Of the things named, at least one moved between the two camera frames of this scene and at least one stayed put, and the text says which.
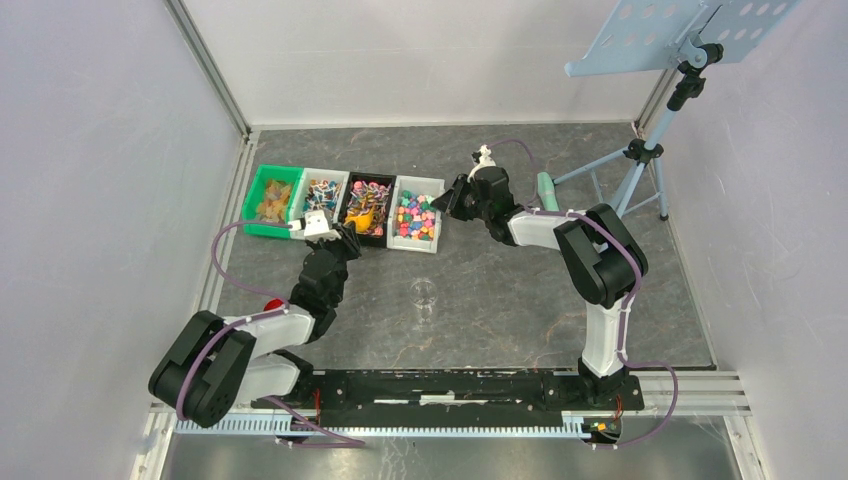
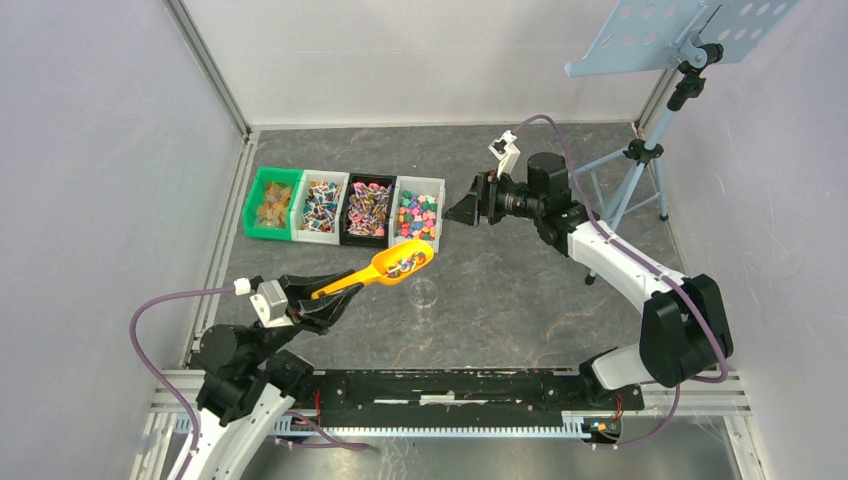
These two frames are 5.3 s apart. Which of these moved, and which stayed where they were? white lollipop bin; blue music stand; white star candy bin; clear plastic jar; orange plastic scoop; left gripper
Moved: orange plastic scoop; left gripper
Stayed: white lollipop bin; white star candy bin; blue music stand; clear plastic jar
